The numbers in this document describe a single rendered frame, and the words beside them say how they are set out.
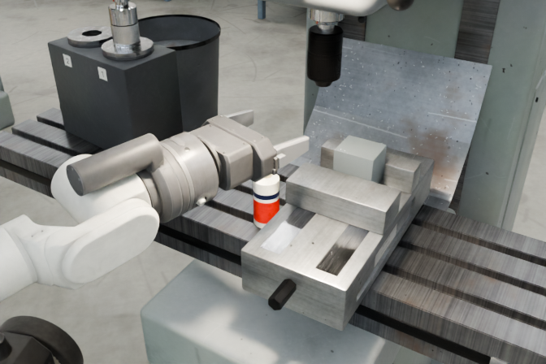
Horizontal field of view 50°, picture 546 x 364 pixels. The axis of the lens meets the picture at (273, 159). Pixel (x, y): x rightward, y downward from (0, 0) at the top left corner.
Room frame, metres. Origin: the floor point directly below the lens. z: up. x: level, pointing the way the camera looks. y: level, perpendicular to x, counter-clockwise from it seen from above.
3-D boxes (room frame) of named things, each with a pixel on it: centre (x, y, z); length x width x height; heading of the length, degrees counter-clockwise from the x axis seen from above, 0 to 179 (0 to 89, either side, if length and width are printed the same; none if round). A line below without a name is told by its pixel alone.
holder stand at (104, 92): (1.02, 0.30, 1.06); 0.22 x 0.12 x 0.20; 52
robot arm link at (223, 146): (0.61, 0.08, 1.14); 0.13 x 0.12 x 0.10; 44
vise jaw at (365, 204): (0.68, -0.10, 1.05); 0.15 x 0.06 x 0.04; 60
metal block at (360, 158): (0.73, -0.13, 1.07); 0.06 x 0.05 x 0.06; 60
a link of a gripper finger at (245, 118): (0.72, 0.05, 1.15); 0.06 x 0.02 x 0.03; 134
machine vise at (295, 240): (0.70, -0.11, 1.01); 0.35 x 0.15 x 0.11; 150
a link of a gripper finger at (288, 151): (0.63, -0.02, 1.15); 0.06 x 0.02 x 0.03; 134
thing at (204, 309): (0.76, -0.07, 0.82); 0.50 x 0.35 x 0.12; 149
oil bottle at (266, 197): (0.74, 0.01, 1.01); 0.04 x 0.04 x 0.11
